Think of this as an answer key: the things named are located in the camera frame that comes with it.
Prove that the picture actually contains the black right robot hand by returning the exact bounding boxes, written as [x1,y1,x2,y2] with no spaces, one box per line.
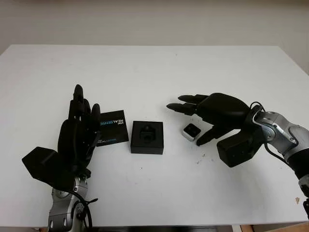
[166,92,253,147]

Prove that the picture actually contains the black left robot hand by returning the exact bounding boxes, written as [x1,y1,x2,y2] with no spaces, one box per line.
[57,84,101,178]

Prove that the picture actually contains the small silver camera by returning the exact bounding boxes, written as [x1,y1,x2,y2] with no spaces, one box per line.
[182,123,201,143]

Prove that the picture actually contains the black RealSense box lid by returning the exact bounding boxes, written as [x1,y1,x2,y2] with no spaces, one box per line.
[96,110,128,147]

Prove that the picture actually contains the black box base with insert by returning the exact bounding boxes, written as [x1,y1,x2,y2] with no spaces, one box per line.
[130,120,165,155]

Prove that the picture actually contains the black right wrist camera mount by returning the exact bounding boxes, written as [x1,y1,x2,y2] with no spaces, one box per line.
[216,125,263,168]

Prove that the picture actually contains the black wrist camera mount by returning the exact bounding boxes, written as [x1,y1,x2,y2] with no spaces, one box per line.
[21,146,75,191]
[216,125,263,168]

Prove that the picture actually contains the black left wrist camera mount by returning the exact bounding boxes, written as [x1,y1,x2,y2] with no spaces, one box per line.
[21,146,75,191]

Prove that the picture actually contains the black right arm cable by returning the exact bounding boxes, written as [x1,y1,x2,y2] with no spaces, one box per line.
[250,101,293,164]

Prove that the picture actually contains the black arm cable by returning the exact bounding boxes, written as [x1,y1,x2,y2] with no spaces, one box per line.
[65,189,99,228]
[250,101,293,164]

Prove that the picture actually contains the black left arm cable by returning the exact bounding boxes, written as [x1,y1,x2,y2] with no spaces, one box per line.
[65,189,99,228]

